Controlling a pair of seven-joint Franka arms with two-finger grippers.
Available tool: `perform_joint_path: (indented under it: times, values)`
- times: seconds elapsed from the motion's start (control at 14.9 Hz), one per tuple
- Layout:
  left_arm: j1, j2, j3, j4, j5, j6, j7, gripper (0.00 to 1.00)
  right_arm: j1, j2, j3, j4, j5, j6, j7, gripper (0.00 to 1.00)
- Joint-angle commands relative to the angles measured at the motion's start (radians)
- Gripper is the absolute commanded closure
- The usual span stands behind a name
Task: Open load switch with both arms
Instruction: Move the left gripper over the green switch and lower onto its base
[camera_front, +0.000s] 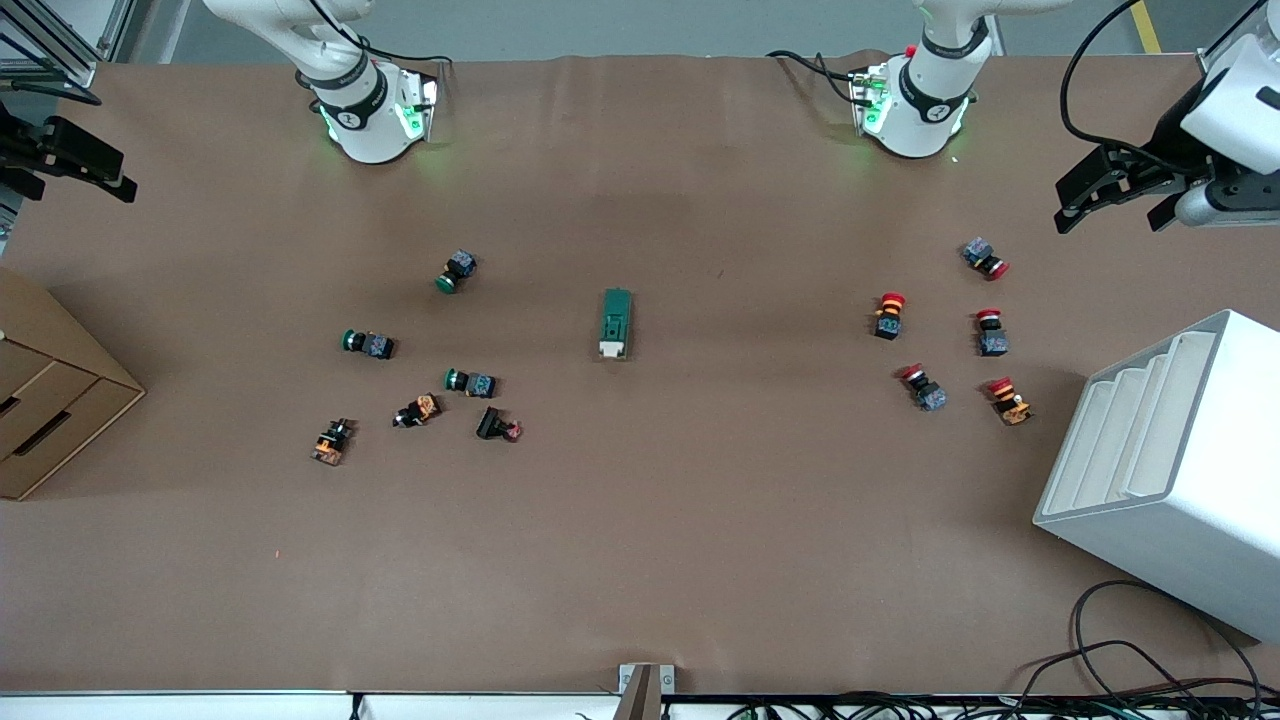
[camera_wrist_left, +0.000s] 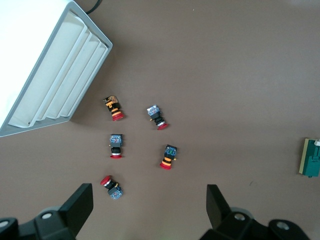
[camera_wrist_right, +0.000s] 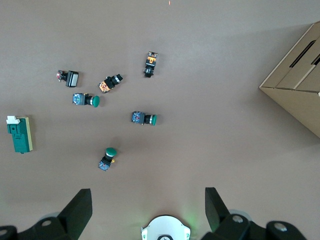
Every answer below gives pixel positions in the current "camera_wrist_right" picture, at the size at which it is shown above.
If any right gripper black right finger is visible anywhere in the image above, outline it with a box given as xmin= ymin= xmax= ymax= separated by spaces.
xmin=201 ymin=187 xmax=308 ymax=240

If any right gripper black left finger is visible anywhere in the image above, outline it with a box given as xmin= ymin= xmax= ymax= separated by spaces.
xmin=0 ymin=188 xmax=93 ymax=240

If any green load switch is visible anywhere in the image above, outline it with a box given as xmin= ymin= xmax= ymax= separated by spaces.
xmin=6 ymin=115 xmax=34 ymax=155

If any green mushroom push button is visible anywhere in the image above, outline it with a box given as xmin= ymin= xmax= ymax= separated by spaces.
xmin=131 ymin=111 xmax=158 ymax=126
xmin=72 ymin=92 xmax=101 ymax=108
xmin=97 ymin=147 xmax=118 ymax=172

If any brown table mat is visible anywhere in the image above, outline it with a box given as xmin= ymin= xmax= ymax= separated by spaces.
xmin=0 ymin=0 xmax=320 ymax=240

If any black red push button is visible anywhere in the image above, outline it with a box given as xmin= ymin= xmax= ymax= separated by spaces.
xmin=56 ymin=69 xmax=80 ymax=88

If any cardboard box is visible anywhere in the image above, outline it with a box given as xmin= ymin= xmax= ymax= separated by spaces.
xmin=258 ymin=21 xmax=320 ymax=139

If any black selector switch orange block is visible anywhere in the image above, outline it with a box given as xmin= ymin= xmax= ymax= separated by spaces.
xmin=97 ymin=73 xmax=124 ymax=95

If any black key switch orange block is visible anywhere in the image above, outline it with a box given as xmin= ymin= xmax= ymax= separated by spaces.
xmin=143 ymin=51 xmax=160 ymax=78

